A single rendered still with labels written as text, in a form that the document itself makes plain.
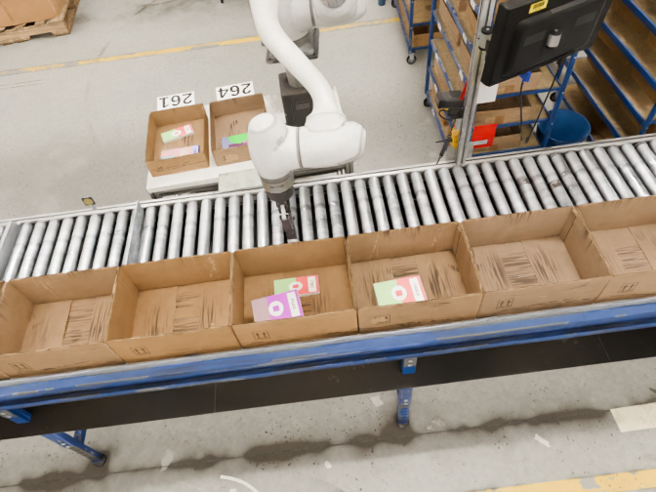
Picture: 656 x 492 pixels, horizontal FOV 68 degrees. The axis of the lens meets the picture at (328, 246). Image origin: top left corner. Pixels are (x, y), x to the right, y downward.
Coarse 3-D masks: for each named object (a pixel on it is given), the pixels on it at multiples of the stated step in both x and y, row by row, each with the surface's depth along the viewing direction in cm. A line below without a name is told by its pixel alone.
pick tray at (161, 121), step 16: (160, 112) 253; (176, 112) 255; (192, 112) 256; (160, 128) 258; (176, 128) 256; (192, 128) 255; (208, 128) 255; (160, 144) 250; (176, 144) 248; (192, 144) 248; (208, 144) 246; (144, 160) 230; (160, 160) 230; (176, 160) 231; (192, 160) 233; (208, 160) 238
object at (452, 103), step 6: (438, 96) 202; (444, 96) 201; (450, 96) 201; (456, 96) 201; (438, 102) 202; (444, 102) 201; (450, 102) 201; (456, 102) 201; (462, 102) 202; (444, 108) 207; (450, 108) 206; (456, 108) 206; (450, 114) 207
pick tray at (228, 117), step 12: (252, 96) 254; (216, 108) 256; (228, 108) 257; (240, 108) 259; (252, 108) 260; (264, 108) 260; (216, 120) 258; (228, 120) 257; (240, 120) 256; (216, 132) 252; (228, 132) 251; (240, 132) 250; (216, 144) 246; (216, 156) 233; (228, 156) 234; (240, 156) 235
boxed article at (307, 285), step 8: (280, 280) 177; (288, 280) 176; (296, 280) 176; (304, 280) 176; (312, 280) 175; (280, 288) 175; (288, 288) 174; (296, 288) 174; (304, 288) 174; (312, 288) 174; (304, 296) 174
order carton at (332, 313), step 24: (312, 240) 168; (336, 240) 169; (240, 264) 174; (264, 264) 176; (288, 264) 177; (312, 264) 179; (336, 264) 180; (240, 288) 172; (264, 288) 177; (336, 288) 174; (240, 312) 166; (312, 312) 169; (336, 312) 150; (240, 336) 157; (264, 336) 158; (288, 336) 160; (312, 336) 162; (336, 336) 163
